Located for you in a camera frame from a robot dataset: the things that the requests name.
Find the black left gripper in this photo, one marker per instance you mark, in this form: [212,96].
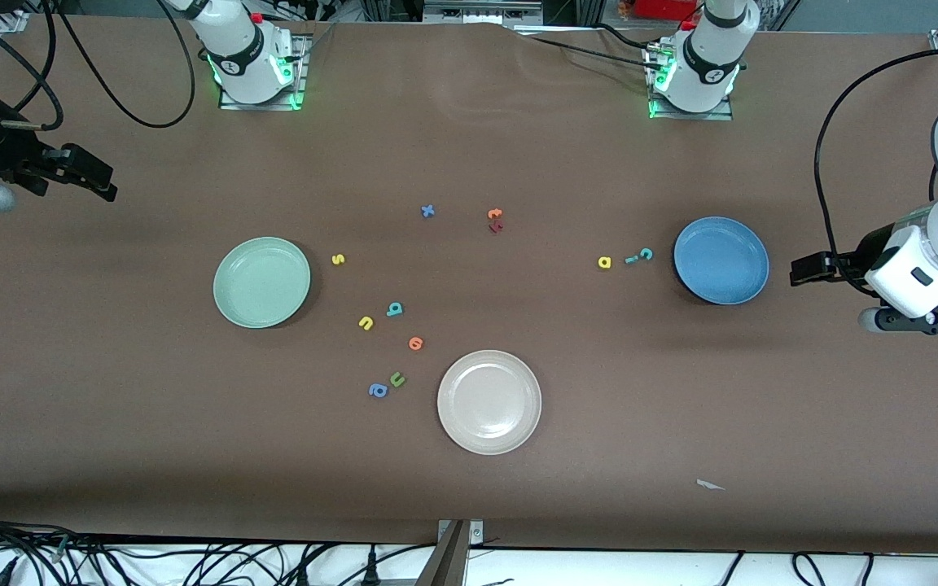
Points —
[866,251]

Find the green plate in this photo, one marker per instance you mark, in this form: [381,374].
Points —
[261,282]

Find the blue plate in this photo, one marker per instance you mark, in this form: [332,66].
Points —
[721,260]

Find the blue letter a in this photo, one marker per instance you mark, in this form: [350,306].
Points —
[378,391]

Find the metal corner bracket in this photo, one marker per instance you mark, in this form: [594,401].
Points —
[477,533]

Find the grey metal box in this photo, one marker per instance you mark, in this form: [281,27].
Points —
[481,12]

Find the brown table cover sheet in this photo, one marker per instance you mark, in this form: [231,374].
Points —
[469,488]

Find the beige plate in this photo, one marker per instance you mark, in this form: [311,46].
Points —
[489,402]

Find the aluminium profile bar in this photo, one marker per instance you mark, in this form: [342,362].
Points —
[446,561]

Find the white paper scrap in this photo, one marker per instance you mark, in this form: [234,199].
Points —
[709,485]

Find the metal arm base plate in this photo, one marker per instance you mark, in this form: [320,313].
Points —
[693,116]
[257,107]

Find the black power plug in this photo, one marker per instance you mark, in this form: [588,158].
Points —
[302,575]
[371,566]

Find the red box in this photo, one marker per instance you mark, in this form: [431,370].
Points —
[664,8]

